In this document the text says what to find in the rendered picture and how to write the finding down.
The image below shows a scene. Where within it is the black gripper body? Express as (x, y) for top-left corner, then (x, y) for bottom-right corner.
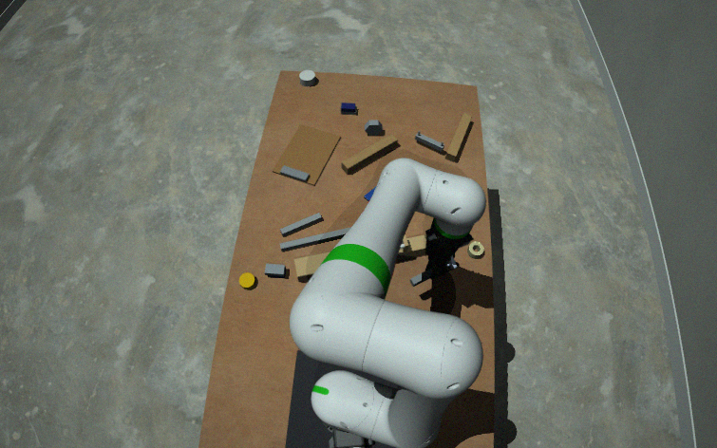
(430, 239), (458, 260)

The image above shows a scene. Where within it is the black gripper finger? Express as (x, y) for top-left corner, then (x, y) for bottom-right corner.
(430, 253), (460, 280)
(425, 229), (438, 271)

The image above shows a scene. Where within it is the blue notebook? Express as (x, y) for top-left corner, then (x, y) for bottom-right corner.
(364, 187), (376, 201)

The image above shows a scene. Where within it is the white short cylinder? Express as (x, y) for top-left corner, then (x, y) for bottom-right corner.
(299, 70), (315, 86)

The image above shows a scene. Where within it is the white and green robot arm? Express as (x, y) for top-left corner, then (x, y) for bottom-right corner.
(290, 158), (486, 448)

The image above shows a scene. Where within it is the yellow cylinder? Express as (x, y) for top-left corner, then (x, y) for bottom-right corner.
(239, 272), (255, 289)

